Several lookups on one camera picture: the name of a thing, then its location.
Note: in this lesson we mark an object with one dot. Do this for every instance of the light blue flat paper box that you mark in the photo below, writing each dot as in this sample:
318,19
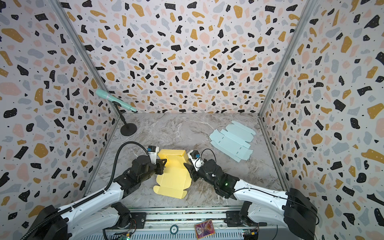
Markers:
234,141

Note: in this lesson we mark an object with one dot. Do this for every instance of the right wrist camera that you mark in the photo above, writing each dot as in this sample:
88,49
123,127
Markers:
196,159

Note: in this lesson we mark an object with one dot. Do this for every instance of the black microphone stand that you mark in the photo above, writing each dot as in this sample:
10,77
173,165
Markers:
128,129

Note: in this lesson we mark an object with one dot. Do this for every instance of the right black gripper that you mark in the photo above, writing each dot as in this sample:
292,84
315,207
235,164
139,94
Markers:
191,168

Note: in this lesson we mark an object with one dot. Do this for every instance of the mint green microphone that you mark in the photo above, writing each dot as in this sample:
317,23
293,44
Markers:
107,96

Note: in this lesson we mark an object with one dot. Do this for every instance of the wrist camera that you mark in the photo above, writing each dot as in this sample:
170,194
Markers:
196,159
153,153

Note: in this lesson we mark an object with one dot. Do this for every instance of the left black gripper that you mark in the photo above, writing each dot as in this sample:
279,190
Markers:
157,166

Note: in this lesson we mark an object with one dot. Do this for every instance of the round teal sticker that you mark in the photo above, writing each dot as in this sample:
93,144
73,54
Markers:
174,229

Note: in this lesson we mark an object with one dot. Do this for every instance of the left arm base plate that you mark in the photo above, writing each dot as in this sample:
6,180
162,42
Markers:
132,221

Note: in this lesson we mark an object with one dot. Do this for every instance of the colourful card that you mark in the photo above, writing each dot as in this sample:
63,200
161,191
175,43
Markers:
204,229

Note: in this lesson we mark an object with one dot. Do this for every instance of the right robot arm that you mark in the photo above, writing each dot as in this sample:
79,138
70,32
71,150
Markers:
290,209

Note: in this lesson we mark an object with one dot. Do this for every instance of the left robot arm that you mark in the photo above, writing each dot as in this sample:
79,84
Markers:
100,210

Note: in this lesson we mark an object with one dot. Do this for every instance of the yellow paper box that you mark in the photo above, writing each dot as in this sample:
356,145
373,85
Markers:
176,178

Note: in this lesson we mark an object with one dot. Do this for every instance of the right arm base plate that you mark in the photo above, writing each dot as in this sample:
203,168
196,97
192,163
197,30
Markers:
237,218

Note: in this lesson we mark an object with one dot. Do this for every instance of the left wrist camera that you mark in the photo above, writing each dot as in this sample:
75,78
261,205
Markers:
153,153

